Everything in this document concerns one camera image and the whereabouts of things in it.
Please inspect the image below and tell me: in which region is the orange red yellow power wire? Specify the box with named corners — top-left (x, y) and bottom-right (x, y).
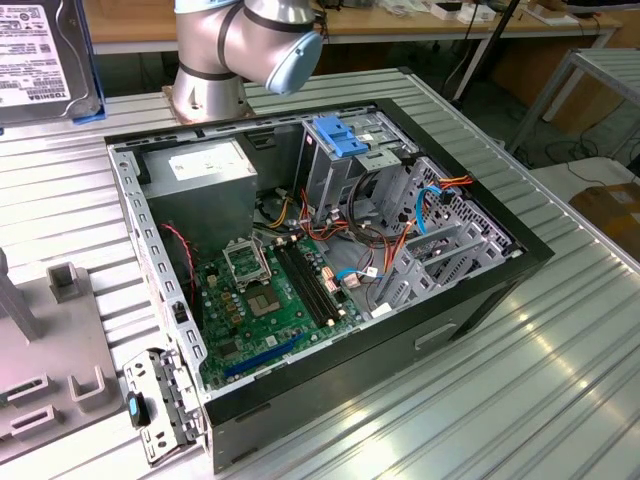
top-left (382, 174), bottom-right (474, 281)

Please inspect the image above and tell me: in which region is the Toshiba disk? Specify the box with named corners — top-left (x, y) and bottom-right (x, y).
top-left (0, 0), bottom-right (109, 130)

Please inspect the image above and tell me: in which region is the metal disk bay cage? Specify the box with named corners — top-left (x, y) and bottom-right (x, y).
top-left (372, 157), bottom-right (524, 321)

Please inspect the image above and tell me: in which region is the black RAM slot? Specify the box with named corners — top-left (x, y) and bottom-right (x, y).
top-left (295, 242), bottom-right (347, 319)
top-left (288, 243), bottom-right (340, 321)
top-left (279, 244), bottom-right (331, 325)
top-left (272, 245), bottom-right (324, 327)

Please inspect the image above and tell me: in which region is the metal optical drive cage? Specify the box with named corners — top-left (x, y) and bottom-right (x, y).
top-left (294, 112), bottom-right (419, 226)

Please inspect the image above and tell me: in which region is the green motherboard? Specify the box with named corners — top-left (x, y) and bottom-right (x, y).
top-left (192, 234), bottom-right (364, 389)

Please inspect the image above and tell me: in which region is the CPU socket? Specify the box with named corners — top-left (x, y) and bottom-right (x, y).
top-left (243, 281), bottom-right (282, 320)

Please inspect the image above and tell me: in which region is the metal socket cover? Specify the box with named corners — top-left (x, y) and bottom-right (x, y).
top-left (222, 241), bottom-right (274, 289)

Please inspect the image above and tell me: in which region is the blue plastic drive latch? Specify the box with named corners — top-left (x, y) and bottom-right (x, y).
top-left (310, 115), bottom-right (369, 159)

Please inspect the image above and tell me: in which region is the grey power supply unit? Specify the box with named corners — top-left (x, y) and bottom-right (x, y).
top-left (139, 137), bottom-right (259, 259)

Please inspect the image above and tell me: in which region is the blue expansion slot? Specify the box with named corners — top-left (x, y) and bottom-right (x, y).
top-left (223, 333), bottom-right (306, 379)

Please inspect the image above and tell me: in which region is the black open PC case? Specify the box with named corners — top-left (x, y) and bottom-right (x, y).
top-left (102, 97), bottom-right (556, 476)

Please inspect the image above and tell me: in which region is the wooden desk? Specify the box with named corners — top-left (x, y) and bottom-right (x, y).
top-left (84, 0), bottom-right (181, 55)
top-left (319, 0), bottom-right (624, 49)

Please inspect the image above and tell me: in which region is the blue black latch clip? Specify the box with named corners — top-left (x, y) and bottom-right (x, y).
top-left (127, 391), bottom-right (151, 427)

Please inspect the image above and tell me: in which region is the black stand pole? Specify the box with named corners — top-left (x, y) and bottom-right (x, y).
top-left (452, 0), bottom-right (521, 101)

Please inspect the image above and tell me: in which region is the white small box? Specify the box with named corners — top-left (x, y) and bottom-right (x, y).
top-left (457, 3), bottom-right (496, 25)

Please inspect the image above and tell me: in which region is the grey parts rack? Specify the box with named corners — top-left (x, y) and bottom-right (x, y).
top-left (0, 247), bottom-right (126, 451)

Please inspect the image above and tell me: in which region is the brown flat cardboard box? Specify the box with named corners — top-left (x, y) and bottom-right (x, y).
top-left (569, 182), bottom-right (640, 251)

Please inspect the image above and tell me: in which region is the cardboard box under table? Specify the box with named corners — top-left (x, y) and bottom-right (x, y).
top-left (492, 49), bottom-right (626, 131)

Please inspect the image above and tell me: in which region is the red black yellow wire harness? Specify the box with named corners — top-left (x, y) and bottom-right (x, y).
top-left (297, 187), bottom-right (354, 244)

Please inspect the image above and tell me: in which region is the black cable loop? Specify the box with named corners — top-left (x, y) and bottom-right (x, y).
top-left (348, 172), bottom-right (399, 247)

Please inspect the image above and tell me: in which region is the blue SATA wire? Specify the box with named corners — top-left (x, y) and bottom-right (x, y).
top-left (335, 182), bottom-right (444, 289)

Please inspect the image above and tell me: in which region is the red black twisted wire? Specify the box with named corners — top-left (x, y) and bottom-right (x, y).
top-left (159, 223), bottom-right (197, 291)

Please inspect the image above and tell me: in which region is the metal rear slot bracket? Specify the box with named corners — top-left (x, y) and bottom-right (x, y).
top-left (122, 347), bottom-right (209, 469)

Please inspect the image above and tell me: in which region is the metal frame table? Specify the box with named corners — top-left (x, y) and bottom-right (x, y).
top-left (509, 47), bottom-right (640, 166)

